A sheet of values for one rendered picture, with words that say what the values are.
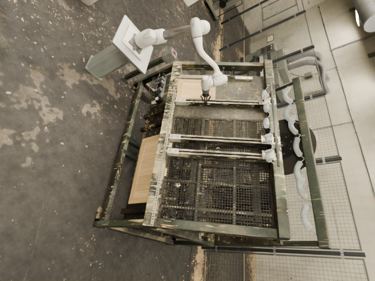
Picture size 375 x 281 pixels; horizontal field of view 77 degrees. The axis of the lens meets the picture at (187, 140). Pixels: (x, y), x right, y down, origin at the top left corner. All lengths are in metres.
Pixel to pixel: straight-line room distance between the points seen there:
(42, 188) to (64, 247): 0.64
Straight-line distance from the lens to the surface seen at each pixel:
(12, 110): 2.77
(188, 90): 3.09
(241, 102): 2.91
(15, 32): 3.15
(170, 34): 2.89
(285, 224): 2.35
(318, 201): 2.85
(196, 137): 2.63
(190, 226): 2.30
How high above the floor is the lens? 2.47
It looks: 32 degrees down
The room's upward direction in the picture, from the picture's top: 76 degrees clockwise
